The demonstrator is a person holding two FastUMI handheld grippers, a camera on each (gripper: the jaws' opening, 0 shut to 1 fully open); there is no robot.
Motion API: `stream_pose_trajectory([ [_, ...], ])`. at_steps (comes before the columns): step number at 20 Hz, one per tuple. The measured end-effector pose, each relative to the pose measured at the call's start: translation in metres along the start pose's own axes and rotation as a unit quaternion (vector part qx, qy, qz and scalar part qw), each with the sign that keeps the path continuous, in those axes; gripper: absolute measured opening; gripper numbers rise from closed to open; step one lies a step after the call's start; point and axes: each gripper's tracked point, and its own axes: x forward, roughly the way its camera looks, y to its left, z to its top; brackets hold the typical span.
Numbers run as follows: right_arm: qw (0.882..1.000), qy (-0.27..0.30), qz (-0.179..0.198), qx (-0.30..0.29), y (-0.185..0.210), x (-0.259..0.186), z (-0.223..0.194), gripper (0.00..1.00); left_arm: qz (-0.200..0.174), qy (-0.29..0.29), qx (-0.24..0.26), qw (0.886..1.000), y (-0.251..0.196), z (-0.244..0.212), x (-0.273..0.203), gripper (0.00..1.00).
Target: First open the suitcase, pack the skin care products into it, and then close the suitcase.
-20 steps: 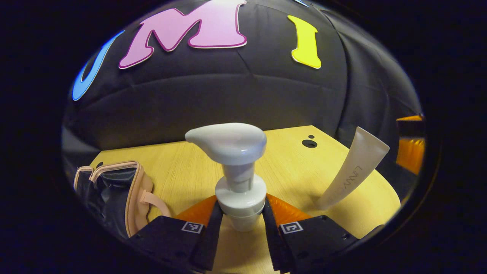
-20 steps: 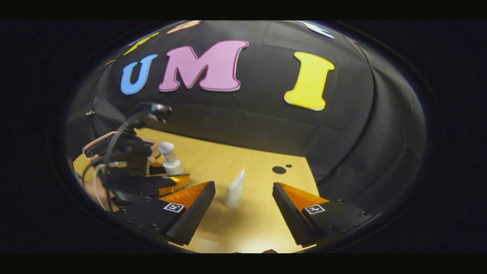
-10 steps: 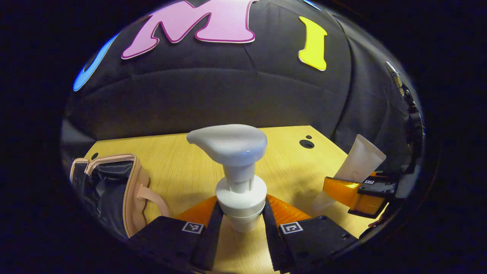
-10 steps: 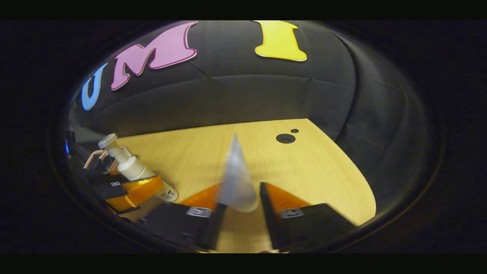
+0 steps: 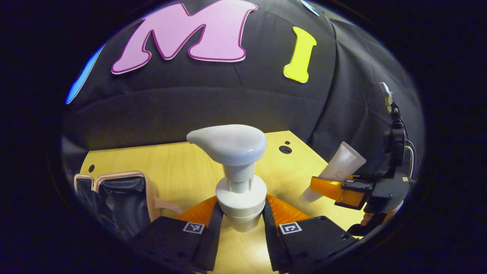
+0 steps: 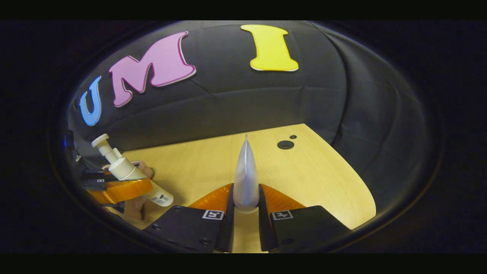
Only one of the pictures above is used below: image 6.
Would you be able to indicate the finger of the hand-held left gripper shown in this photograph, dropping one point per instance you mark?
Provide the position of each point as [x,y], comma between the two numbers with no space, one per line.
[93,175]
[118,191]

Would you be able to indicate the black backdrop cloth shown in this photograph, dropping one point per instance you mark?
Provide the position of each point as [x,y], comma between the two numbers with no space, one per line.
[228,102]

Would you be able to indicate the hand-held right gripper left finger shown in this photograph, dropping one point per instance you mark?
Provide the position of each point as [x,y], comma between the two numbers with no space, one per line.
[198,228]

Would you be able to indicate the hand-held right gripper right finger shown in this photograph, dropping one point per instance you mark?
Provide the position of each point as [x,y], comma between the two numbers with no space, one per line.
[304,228]

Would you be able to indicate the white pump bottle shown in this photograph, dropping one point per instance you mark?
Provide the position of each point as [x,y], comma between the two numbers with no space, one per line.
[121,167]

